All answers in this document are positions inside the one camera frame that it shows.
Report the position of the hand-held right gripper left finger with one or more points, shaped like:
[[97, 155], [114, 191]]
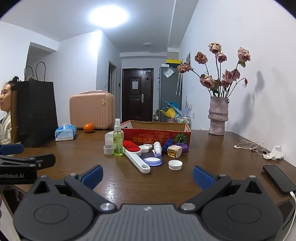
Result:
[[92, 177]]

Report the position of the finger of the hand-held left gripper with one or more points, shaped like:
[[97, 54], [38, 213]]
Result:
[[10, 148], [44, 161]]

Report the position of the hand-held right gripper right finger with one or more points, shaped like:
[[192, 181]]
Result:
[[204, 177]]

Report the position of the white plastic cap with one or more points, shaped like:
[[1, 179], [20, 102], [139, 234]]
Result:
[[145, 148], [175, 165]]

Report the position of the green spray bottle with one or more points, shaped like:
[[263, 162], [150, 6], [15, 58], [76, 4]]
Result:
[[118, 143]]

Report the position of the white lint brush red pad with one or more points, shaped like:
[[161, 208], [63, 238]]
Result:
[[136, 157]]

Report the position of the small white bottle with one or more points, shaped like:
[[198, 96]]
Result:
[[157, 147]]

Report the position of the red cardboard box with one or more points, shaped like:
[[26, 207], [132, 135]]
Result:
[[148, 136]]

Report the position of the blue tissue pack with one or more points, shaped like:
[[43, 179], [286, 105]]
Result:
[[65, 133]]

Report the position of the purple lid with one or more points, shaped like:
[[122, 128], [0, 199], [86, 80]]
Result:
[[184, 147]]

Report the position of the beige square cap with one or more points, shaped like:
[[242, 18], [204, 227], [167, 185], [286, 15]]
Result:
[[174, 151]]

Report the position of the black paper bag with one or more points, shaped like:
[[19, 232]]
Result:
[[34, 113]]

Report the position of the blue ribbed cap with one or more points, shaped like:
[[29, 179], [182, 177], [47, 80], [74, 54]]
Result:
[[168, 144]]

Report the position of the orange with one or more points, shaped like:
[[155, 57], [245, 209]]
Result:
[[88, 128]]

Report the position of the rack of small bottles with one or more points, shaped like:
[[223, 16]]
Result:
[[183, 118]]

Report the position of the pink stone vase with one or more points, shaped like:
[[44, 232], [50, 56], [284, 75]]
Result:
[[217, 115]]

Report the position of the pink flower pot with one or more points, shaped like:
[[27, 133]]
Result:
[[171, 120]]

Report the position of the pink ribbed suitcase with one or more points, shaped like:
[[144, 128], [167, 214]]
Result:
[[92, 110]]

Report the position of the yellow watering can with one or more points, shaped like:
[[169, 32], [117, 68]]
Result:
[[170, 113]]

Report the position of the black smartphone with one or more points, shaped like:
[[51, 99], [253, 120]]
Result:
[[278, 178]]

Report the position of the crumpled white tissue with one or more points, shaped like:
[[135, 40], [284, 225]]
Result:
[[275, 153]]

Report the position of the blue plastic item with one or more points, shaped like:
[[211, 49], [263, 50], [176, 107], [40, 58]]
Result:
[[172, 104]]

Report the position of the dark entrance door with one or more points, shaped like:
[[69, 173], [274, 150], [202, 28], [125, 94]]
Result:
[[136, 95]]

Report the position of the grey refrigerator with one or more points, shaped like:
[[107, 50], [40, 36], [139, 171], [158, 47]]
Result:
[[168, 88]]

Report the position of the dried pink roses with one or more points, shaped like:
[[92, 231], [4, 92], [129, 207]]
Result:
[[227, 76]]

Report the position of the yellow box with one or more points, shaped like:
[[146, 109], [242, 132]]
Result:
[[173, 62]]

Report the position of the small ceiling lamp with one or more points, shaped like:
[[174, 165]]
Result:
[[147, 44]]

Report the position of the bright ceiling lamp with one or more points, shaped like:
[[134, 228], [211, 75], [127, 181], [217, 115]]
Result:
[[108, 15]]

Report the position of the framed wall picture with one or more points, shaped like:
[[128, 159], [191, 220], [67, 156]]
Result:
[[188, 59]]

